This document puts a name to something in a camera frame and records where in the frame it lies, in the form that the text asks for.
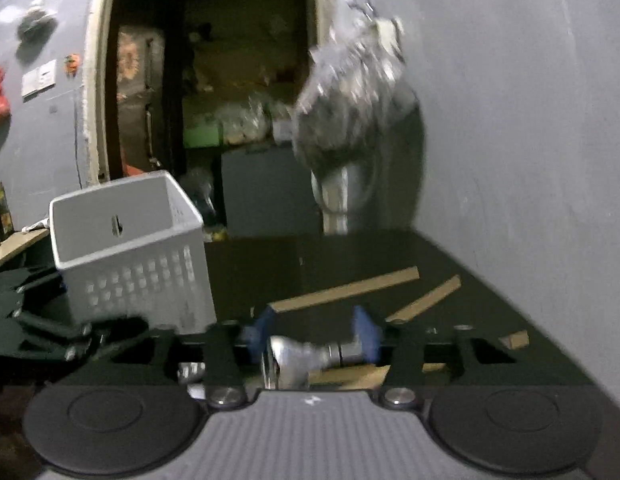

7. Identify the plain wooden chopstick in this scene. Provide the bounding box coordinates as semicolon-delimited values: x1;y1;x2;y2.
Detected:
386;275;462;323
271;266;421;313

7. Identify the steel peeler with grey handle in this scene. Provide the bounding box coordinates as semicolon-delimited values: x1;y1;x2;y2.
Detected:
261;336;365;390

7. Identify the white perforated utensil caddy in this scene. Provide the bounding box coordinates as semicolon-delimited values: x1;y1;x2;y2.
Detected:
48;171;217;334

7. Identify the purple-banded wooden chopstick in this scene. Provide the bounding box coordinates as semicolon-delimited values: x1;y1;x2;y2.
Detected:
500;330;530;351

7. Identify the wooden side shelf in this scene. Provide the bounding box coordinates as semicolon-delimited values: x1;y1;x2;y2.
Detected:
0;229;50;267

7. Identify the dark cabinet box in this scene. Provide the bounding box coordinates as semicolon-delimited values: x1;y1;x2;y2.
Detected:
221;145;322;237

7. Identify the green box on shelf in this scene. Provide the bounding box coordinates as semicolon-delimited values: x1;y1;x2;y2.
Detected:
183;122;223;148

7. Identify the clear plastic bag of contents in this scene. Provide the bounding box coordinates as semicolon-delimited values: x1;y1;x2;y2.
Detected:
293;0;421;177

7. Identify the grey looped hose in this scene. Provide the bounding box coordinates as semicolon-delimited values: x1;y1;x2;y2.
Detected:
309;154;384;236

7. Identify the white wall switch plate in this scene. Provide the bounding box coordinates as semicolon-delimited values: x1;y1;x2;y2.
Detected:
20;60;57;99

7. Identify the orange wall hook ornament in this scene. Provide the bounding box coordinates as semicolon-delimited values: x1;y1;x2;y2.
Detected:
64;53;81;78

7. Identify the dark mesh bag on wall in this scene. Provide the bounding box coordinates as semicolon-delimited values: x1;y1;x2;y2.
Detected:
16;0;57;46

